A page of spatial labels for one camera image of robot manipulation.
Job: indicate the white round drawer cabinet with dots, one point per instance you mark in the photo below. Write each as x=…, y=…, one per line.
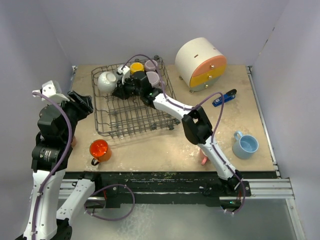
x=200, y=64

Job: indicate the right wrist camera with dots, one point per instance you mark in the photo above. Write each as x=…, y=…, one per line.
x=124, y=72

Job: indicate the orange mug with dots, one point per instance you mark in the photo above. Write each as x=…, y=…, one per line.
x=100, y=152

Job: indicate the salmon pink mug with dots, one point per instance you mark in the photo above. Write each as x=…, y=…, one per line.
x=74, y=141

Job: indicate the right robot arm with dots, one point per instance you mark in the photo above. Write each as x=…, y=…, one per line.
x=197, y=127

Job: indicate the lavender mug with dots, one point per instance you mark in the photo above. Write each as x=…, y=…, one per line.
x=153, y=78

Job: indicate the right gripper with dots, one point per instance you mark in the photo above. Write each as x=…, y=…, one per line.
x=122, y=93

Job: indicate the light blue mug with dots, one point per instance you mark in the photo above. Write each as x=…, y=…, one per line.
x=245, y=145

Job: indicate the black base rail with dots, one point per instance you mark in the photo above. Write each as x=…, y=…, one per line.
x=170, y=188

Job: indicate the yellow mug black handle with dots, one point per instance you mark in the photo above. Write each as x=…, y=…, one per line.
x=136, y=67

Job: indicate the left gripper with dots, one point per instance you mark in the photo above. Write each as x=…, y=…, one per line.
x=82, y=103

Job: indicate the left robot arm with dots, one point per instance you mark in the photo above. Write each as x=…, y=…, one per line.
x=53, y=146

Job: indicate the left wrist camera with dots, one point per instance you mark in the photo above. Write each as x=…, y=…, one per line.
x=51, y=89

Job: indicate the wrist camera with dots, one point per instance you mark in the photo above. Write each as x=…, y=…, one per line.
x=51, y=89
x=124, y=72

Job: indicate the purple mug black handle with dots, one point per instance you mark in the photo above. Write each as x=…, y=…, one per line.
x=150, y=65

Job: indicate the grey wire dish rack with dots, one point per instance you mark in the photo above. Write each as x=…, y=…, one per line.
x=117, y=118

